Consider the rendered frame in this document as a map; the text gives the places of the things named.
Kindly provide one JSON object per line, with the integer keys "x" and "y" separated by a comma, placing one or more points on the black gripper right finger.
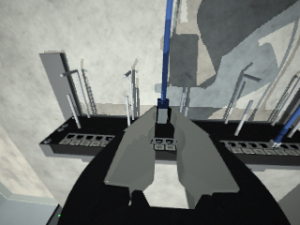
{"x": 206, "y": 166}

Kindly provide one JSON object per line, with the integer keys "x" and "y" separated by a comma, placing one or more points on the blue network cable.
{"x": 166, "y": 47}

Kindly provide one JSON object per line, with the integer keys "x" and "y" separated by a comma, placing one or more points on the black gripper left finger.
{"x": 125, "y": 164}

